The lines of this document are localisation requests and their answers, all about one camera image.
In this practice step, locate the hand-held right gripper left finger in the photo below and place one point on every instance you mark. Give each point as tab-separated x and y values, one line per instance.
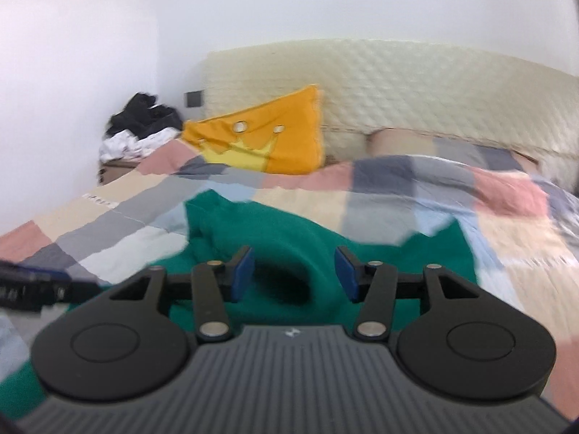
241	275

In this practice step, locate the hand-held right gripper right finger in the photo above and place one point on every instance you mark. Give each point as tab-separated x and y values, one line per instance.
347	275

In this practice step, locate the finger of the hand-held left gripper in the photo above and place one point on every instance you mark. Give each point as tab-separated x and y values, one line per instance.
45	275
81	290

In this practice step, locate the green sweatshirt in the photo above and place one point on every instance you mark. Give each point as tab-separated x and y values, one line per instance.
280	235

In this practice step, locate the white clothes pile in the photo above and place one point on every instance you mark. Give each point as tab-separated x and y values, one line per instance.
131	144

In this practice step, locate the black clothes pile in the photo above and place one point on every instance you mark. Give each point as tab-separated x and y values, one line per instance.
140	115

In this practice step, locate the patchwork quilt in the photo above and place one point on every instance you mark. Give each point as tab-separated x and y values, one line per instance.
384	181

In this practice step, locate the patchwork pillow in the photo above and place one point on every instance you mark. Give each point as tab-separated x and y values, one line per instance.
398	140

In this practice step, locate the yellow crown pillow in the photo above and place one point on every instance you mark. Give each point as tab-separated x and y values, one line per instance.
280	135

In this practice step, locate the cream quilted headboard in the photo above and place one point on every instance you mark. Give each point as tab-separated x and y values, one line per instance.
407	86

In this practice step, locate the dark wall switch plate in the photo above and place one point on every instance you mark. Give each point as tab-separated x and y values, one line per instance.
193	99

